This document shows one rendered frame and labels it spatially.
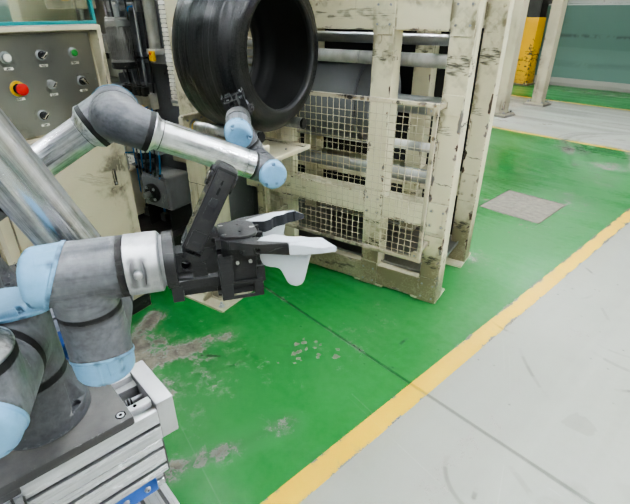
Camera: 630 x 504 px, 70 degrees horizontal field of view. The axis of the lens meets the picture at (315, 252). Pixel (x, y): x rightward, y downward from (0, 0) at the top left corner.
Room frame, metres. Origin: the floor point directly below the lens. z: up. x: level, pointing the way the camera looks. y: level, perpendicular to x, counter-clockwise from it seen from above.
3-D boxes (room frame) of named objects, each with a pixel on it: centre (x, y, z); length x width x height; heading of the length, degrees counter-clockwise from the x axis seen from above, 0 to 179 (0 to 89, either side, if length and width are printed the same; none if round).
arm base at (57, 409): (0.54, 0.46, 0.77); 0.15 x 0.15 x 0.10
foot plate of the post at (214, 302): (2.01, 0.50, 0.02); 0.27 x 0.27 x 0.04; 57
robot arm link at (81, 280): (0.46, 0.28, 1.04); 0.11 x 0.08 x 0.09; 107
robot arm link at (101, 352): (0.48, 0.28, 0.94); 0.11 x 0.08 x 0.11; 17
